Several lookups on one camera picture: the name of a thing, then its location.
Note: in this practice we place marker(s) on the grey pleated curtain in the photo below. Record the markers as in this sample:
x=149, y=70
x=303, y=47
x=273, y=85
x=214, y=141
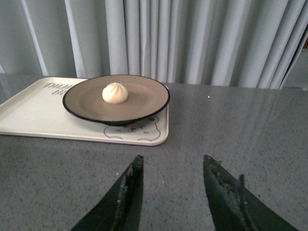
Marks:
x=244, y=43

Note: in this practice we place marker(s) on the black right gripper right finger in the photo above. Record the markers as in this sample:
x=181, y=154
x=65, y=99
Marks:
x=233, y=207

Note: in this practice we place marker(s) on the tan plate with black rim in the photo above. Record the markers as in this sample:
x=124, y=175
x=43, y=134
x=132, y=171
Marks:
x=146, y=97

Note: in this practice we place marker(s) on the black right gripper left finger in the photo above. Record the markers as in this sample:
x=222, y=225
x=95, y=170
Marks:
x=120, y=208

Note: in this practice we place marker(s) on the white steamed bun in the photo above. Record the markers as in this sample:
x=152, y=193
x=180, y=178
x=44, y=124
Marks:
x=115, y=93

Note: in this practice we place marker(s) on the cream rectangular tray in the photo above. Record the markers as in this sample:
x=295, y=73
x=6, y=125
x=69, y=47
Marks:
x=38, y=111

